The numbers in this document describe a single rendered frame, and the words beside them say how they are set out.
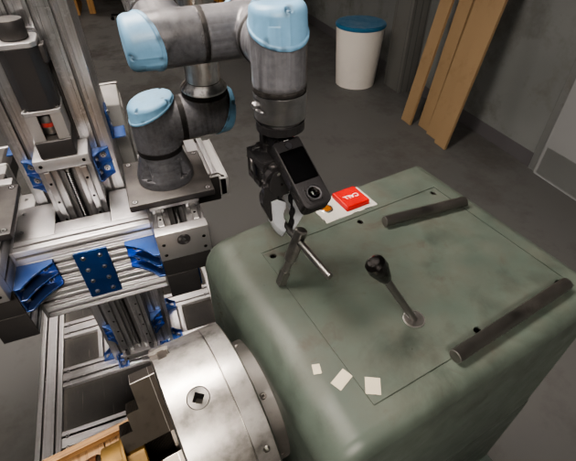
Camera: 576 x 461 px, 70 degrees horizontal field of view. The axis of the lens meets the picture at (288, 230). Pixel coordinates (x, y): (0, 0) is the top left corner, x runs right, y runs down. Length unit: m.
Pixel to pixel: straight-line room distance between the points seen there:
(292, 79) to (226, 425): 0.49
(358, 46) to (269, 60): 4.08
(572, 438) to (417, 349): 1.65
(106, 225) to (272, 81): 0.80
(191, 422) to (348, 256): 0.39
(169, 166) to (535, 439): 1.83
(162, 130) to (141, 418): 0.66
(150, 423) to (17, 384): 1.69
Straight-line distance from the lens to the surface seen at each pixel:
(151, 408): 0.76
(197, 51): 0.62
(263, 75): 0.57
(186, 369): 0.69
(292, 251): 0.69
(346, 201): 0.91
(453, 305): 0.77
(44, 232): 1.30
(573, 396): 2.42
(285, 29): 0.54
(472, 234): 0.92
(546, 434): 2.25
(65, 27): 1.21
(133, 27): 0.61
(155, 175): 1.15
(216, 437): 0.66
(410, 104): 4.15
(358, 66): 4.70
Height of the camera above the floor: 1.81
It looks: 41 degrees down
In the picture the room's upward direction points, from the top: straight up
